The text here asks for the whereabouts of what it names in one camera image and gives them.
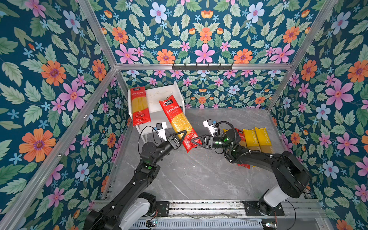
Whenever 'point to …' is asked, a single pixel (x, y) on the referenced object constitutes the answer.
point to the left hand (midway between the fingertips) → (187, 131)
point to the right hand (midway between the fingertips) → (193, 140)
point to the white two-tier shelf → (158, 117)
